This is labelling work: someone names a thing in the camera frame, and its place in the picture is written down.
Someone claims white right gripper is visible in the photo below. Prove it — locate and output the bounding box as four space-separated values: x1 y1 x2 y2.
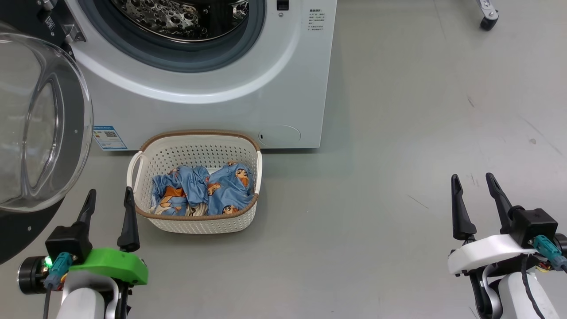
447 173 539 276

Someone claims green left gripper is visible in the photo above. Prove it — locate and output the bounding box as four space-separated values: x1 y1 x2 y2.
18 187 148 294

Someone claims blue cartoon print garment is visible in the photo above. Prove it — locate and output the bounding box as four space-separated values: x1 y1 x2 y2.
150 165 211 217
206 161 258 216

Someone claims round black glass washer door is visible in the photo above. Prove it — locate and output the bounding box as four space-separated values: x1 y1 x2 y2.
0 0 93 265

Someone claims white perforated laundry basket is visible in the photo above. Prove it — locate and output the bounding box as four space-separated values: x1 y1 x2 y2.
127 130 263 234

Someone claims white front-load washing machine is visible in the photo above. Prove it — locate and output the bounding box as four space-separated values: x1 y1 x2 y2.
62 0 338 151

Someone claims blue energy label sticker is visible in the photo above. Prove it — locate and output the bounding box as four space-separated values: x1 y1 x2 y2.
92 125 128 151

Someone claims black caster wheel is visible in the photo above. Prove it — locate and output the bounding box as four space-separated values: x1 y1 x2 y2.
476 0 500 31

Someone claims round washer filter cover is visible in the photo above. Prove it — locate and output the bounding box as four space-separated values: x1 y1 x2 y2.
258 125 302 146

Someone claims steel washer drum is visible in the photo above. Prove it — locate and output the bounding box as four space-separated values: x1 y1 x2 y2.
110 0 249 43

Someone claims teal connector left camera cable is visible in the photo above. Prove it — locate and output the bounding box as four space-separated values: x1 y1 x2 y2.
43 253 74 319

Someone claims teal connector camera cable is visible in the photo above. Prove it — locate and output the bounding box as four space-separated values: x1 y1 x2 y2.
520 235 567 319
43 253 74 319

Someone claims teal connector right camera cable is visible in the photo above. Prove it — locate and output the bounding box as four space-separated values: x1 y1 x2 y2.
520 235 567 319

